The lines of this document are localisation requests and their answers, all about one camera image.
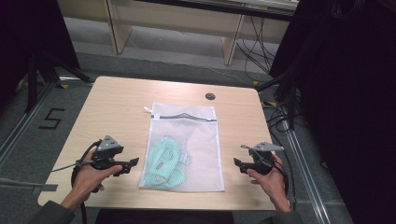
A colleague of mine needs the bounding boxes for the right hand-held gripper black cable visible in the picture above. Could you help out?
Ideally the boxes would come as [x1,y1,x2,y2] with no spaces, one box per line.
[241,144,297,213]

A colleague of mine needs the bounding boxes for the grey cable tie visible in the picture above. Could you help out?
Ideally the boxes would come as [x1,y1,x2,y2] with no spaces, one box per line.
[50,159,94,173]

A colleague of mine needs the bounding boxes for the white mesh laundry bag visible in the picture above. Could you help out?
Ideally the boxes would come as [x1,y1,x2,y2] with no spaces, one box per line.
[138,101,226,193]

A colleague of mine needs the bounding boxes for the metal floor rail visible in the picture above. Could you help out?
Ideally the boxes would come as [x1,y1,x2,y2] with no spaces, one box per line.
[279,119,332,224]
[0,79,59,169]

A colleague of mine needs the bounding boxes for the grey floor tape strip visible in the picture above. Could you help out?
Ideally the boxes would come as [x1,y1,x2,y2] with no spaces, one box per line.
[31,184,59,196]

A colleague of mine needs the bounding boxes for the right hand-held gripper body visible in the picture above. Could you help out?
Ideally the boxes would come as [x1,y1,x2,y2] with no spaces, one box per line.
[247,141,285,175]

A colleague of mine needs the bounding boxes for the black floor cables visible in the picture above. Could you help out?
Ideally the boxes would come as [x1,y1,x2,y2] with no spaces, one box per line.
[261,98,297,162]

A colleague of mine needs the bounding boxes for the light wooden bench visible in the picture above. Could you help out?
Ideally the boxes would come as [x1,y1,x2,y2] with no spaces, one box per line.
[57,0,301,66]

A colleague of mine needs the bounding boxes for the left hand-held gripper black cable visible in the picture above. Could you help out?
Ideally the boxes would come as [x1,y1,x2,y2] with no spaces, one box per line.
[70,139,104,224]

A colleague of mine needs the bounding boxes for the grey floor cable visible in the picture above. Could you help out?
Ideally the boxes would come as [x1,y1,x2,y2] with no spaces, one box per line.
[0,176,43,189]

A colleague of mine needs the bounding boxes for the mint green garment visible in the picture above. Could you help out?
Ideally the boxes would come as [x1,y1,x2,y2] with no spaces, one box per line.
[144,135,191,190]

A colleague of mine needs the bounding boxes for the person's right hand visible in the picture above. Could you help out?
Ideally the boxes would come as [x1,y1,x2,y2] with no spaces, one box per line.
[248,152,292,214]

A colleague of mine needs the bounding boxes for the person's left hand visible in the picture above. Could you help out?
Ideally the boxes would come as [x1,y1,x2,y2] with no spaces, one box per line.
[62,148,123,211]

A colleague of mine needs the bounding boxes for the hand-held gripper black cable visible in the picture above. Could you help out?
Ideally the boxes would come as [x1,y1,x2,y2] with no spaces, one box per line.
[241,144,297,213]
[70,139,104,224]

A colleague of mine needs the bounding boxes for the black curtain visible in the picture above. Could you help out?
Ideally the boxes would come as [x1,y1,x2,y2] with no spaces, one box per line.
[269,0,396,224]
[0,0,81,108]

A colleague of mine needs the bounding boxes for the black cables under bench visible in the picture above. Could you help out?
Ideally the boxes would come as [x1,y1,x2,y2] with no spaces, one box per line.
[235,15,278,82]

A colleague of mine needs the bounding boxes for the black tripod stand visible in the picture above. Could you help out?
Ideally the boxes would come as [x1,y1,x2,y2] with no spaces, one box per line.
[255,69,301,132]
[23,50,94,114]

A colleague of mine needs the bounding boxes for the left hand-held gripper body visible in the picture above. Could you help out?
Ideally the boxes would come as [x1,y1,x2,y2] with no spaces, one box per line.
[91,134,125,171]

